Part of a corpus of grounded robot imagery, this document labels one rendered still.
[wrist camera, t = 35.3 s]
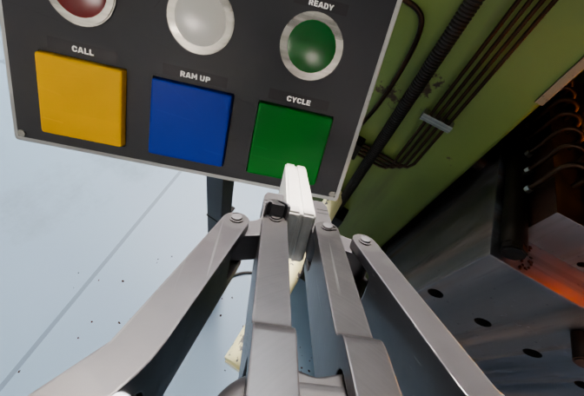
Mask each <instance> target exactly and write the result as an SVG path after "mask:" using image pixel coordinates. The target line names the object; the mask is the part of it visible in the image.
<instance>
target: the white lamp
mask: <svg viewBox="0 0 584 396"><path fill-rule="evenodd" d="M175 21H176V27H177V28H178V30H179V32H180V33H181V35H182V36H183V37H184V38H185V39H186V40H187V41H188V42H190V43H192V44H194V45H196V46H201V47H206V46H210V45H213V44H215V43H216V42H218V41H219V40H220V39H221V37H222V35H223V33H224V31H225V28H226V15H225V11H224V8H223V6H222V4H221V3H220V1H219V0H178V1H177V3H176V7H175Z"/></svg>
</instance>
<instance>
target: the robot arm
mask: <svg viewBox="0 0 584 396"><path fill-rule="evenodd" d="M305 252H306V257H305V260H304V263H303V266H302V271H301V275H302V274H303V273H304V274H305V283H306V292H307V301H308V310H309V326H310V335H311V344H312V354H313V362H314V371H315V377H313V376H311V375H308V374H306V373H302V372H300V371H299V369H298V354H297V338H296V330H295V328H294V327H292V326H291V306H290V285H289V258H290V259H291V260H292V261H299V262H301V261H303V258H304V255H305ZM244 260H254V262H253V268H252V275H251V282H250V290H249V302H248V309H247V316H246V323H245V329H244V336H243V343H242V356H241V363H240V370H239V376H238V379H237V380H235V381H234V382H232V383H230V384H229V385H228V386H226V387H225V388H224V389H223V390H222V391H221V392H220V393H219V394H218V395H217V396H402V395H403V396H504V395H503V394H502V393H501V392H500V391H499V390H498V389H496V388H495V386H494V385H493V384H492V383H491V381H490V380H489V379H488V378H487V376H486V375H485V374H484V373H483V371H482V370H481V369H480V368H479V367H478V366H477V365H476V364H475V362H474V361H473V360H472V359H471V357H470V356H469V355H468V354H467V352H466V351H465V350H464V349H463V348H462V346H461V345H460V344H459V342H458V341H457V340H456V339H455V337H454V336H453V335H452V334H451V333H450V332H449V330H447V328H446V327H445V326H444V325H443V324H442V322H441V321H440V320H439V319H438V317H437V316H436V315H435V313H434V312H433V311H432V310H431V309H430V307H429V306H428V305H427V304H426V302H425V301H424V300H423V299H422V297H421V296H420V295H419V294H418V293H417V292H416V291H415V290H414V288H413V287H412V286H411V285H410V283H409V282H408V281H407V280H406V278H405V277H404V276H403V275H402V273H401V272H400V271H399V270H398V268H397V267H396V266H395V265H394V263H393V262H392V261H391V260H390V259H389V258H388V257H387V256H386V254H385V253H384V252H383V251H382V249H381V248H380V247H379V246H378V245H377V243H376V242H375V241H374V240H373V239H371V238H370V237H368V236H366V235H365V234H355V235H354V236H353V238H352V240H351V239H349V238H346V237H344V236H342V235H340V232H339V229H338V228H337V227H336V226H335V225H334V224H332V223H331V220H330V217H329V212H328V209H327V206H326V205H325V204H324V203H323V202H321V201H313V200H312V196H311V192H310V187H309V180H308V176H307V171H306V169H305V167H302V166H297V167H295V165H293V164H289V163H287V165H286V164H285V168H284V171H283V175H282V182H281V186H280V189H279V194H274V193H270V192H268V193H267V194H266V195H265V196H264V199H263V203H262V210H261V214H260V219H258V220H255V221H250V220H249V218H248V217H247V216H246V215H245V214H241V213H237V212H231V213H227V214H225V215H224V216H223V217H222V219H221V220H220V221H219V222H217V224H216V225H215V226H214V227H213V228H212V229H211V230H210V231H209V232H208V233H207V234H206V236H205V237H204V238H203V239H202V240H201V241H200V242H199V243H198V244H197V246H196V247H195V248H194V249H193V250H192V251H191V252H190V253H189V255H188V256H187V257H186V258H185V259H184V260H183V261H182V262H181V264H180V265H179V266H178V267H177V268H176V269H175V270H174V271H173V272H172V274H171V275H170V276H169V277H168V278H167V279H166V280H165V281H164V283H163V284H162V285H161V286H160V287H159V288H158V289H157V290H156V291H155V292H154V293H153V294H152V295H151V296H150V297H149V298H148V299H147V301H146V302H145V303H144V304H143V305H142V306H141V307H140V308H139V310H138V311H137V312H136V313H135V314H134V315H133V316H132V317H131V318H130V320H129V321H128V322H127V323H126V324H125V325H124V326H123V328H122V329H121V330H120V331H119V332H118V333H117V334H116V335H115V336H114V338H113V339H112V340H111V341H109V342H108V343H106V344H105V345H103V346H101V347H100V348H98V349H97V350H96V351H95V352H93V353H91V354H90V355H88V356H87V357H85V358H84V359H82V360H80V361H79V362H77V363H76V364H75V365H74V366H72V367H70V368H69V369H67V370H66V371H64V372H63V373H61V374H59V375H58V376H56V377H55V378H54V379H52V380H50V381H49V382H47V383H46V384H44V385H43V386H41V387H39V388H38V389H36V390H35V391H34V392H33V393H31V394H29V395H28V396H163V395H164V393H165V391H166V389H167V388H168V386H169V384H170V382H171V380H173V378H174V376H175V375H176V372H177V370H178V369H179V367H180V365H181V364H182V363H183V361H184V359H185V357H186V356H187V354H188V352H189V350H190V348H191V347H192V346H193V344H194V342H195V341H196V338H197V337H198V335H199V333H200V332H201V331H202V328H203V327H204V325H205V323H206V322H207V320H208V318H209V316H210V315H211V314H212V312H213V310H214V308H215V307H216V304H217V303H218V301H219V300H220V299H221V297H222V295H223V293H224V291H225V290H226V288H227V286H228V284H229V283H230V281H231V280H232V278H233V276H234V275H235V273H236V271H237V269H238V268H239V266H240V265H241V261H244ZM366 273H368V280H367V278H366V277H365V274H366Z"/></svg>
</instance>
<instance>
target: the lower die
mask: <svg viewBox="0 0 584 396"><path fill-rule="evenodd" d="M573 88H575V90H576V92H577V96H576V97H575V100H576V101H577V102H578V103H579V105H580V107H579V110H578V111H577V112H576V113H578V114H580V115H581V118H582V123H581V125H580V127H579V128H580V129H582V130H583V131H584V84H583V83H580V82H577V81H575V80H574V86H573ZM562 91H563V90H560V91H559V92H558V93H557V94H555V95H554V96H553V97H552V98H551V99H550V100H549V101H547V102H546V103H545V104H544V105H543V106H540V107H539V108H538V109H537V110H536V111H535V112H534V113H533V114H532V115H531V116H530V117H529V121H531V120H532V119H533V118H535V117H536V116H537V115H538V114H539V113H541V112H542V110H544V109H545V108H546V107H547V106H548V105H549V104H550V103H551V102H553V101H554V100H556V99H558V98H562V97H570V96H571V93H570V92H569V91H568V92H567V93H566V94H565V95H564V96H561V95H560V93H561V92H562ZM562 104H563V102H561V103H558V104H557V105H555V106H554V107H553V108H552V109H551V110H549V111H548V112H547V113H546V114H545V115H544V116H543V117H542V118H541V119H540V120H539V121H537V122H536V123H535V124H534V126H533V127H532V128H531V129H529V134H530V135H531V134H532V133H533V132H534V131H535V130H537V129H538V128H539V127H540V126H541V125H542V124H543V123H544V122H546V121H547V120H548V119H549V118H550V117H552V116H553V115H555V114H556V113H559V112H561V111H567V110H570V111H571V110H572V108H573V105H572V104H571V103H570V104H568V106H567V107H566V108H563V107H562V106H561V105H562ZM562 117H563V116H561V117H559V118H558V119H557V120H555V121H554V122H553V123H551V124H550V125H549V126H548V127H546V128H545V129H544V130H543V131H541V132H540V133H539V134H538V135H537V136H536V137H535V138H534V139H533V140H532V141H531V142H530V143H529V149H531V148H532V147H533V146H535V145H536V144H537V143H539V142H540V141H541V140H543V139H544V138H545V137H547V136H548V135H549V134H551V133H552V132H553V131H554V130H556V129H558V128H560V127H564V126H572V125H573V124H574V123H575V119H574V118H573V117H570V118H569V119H568V120H566V121H565V120H563V119H562ZM577 138H578V135H577V134H576V133H575V132H572V133H571V134H569V135H566V134H565V133H564V132H561V133H559V134H558V135H557V136H556V137H555V138H553V139H552V140H551V141H549V142H548V143H547V144H545V145H544V146H543V147H541V148H540V149H538V150H537V151H536V152H534V155H532V156H531V157H529V166H531V165H532V164H534V163H535V162H537V161H538V160H539V159H541V158H542V157H543V156H544V155H546V154H547V153H548V152H550V151H551V150H552V149H554V148H556V147H557V146H559V145H561V144H563V143H569V142H574V141H575V140H576V139H577ZM580 156H581V152H580V151H579V150H577V149H575V148H574V149H572V150H571V151H569V150H567V149H563V150H562V151H561V152H559V153H558V154H556V155H554V156H553V157H552V158H550V159H549V160H547V161H546V162H544V163H543V164H541V165H540V166H539V167H538V168H536V169H535V170H534V172H533V173H531V174H530V175H529V180H528V184H529V185H530V184H532V183H533V182H535V181H537V180H538V179H540V178H541V177H542V176H544V175H545V174H547V173H548V172H550V171H551V170H553V169H554V168H556V167H557V166H559V165H561V164H563V163H566V162H573V161H575V160H576V159H578V158H579V157H580ZM583 176H584V172H583V171H582V170H580V169H578V168H567V169H564V170H562V171H561V172H560V173H559V174H557V175H555V176H554V177H552V178H551V179H549V180H548V181H545V182H544V183H542V184H541V185H540V186H539V187H537V188H535V189H534V191H533V192H531V193H530V194H528V241H529V242H531V243H533V244H534V245H535V246H537V247H539V248H541V249H543V250H545V251H547V252H548V253H550V254H552V255H554V256H555V257H557V258H559V259H561V260H562V261H565V262H566V263H568V264H569V265H571V266H573V267H576V268H577V269H579V270H581V271H582V272H584V267H578V266H577V265H576V264H577V263H578V262H584V185H582V186H580V187H579V188H577V189H574V188H572V187H571V184H573V183H574V182H577V181H578V180H579V179H581V178H582V177H583Z"/></svg>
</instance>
